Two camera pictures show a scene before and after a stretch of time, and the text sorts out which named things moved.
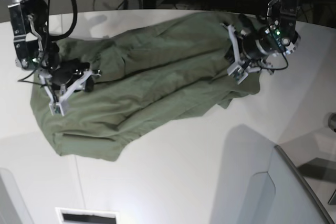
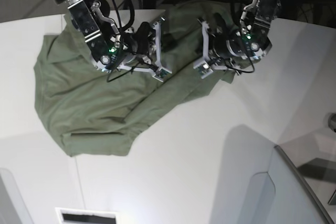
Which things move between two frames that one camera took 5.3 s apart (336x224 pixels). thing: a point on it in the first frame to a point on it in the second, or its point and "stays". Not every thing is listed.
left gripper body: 33,49 to 108,49
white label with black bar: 67,215 stays
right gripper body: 275,34 to 250,40
